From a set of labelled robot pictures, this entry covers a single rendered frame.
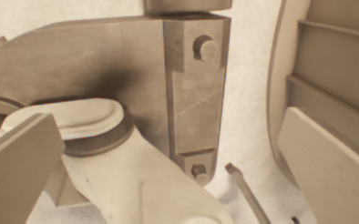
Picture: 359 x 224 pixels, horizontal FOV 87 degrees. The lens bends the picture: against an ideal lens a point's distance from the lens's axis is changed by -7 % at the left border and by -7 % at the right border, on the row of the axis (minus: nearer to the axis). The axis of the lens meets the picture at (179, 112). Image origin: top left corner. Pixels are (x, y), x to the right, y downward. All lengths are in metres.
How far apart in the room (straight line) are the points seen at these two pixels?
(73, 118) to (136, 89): 0.18
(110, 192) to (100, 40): 0.30
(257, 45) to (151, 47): 0.41
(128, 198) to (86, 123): 0.14
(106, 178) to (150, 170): 0.06
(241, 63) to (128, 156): 0.53
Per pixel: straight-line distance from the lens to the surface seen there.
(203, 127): 0.55
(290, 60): 0.81
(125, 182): 0.30
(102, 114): 0.35
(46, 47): 0.48
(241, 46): 0.72
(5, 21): 0.69
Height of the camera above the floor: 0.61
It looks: 57 degrees down
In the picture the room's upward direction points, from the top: 157 degrees clockwise
